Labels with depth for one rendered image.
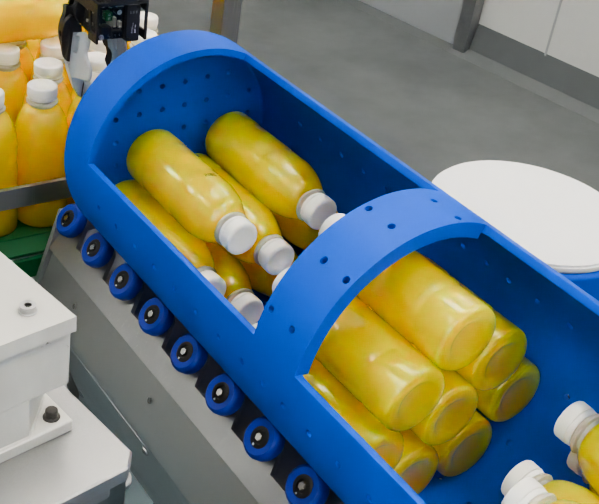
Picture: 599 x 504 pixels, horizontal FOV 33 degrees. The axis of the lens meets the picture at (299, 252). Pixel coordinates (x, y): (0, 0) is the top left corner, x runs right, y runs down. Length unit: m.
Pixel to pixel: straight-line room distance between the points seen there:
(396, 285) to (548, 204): 0.55
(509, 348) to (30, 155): 0.71
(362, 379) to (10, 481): 0.33
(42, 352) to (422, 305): 0.35
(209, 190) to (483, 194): 0.46
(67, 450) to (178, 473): 0.42
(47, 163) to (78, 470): 0.72
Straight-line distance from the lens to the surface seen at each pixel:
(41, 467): 0.74
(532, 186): 1.47
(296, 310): 0.89
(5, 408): 0.72
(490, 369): 0.97
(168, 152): 1.16
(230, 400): 1.08
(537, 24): 4.75
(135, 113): 1.24
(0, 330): 0.69
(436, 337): 0.89
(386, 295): 0.93
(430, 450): 0.99
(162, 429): 1.19
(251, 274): 1.20
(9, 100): 1.49
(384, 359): 0.90
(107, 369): 1.28
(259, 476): 1.06
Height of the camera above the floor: 1.68
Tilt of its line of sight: 32 degrees down
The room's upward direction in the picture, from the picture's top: 10 degrees clockwise
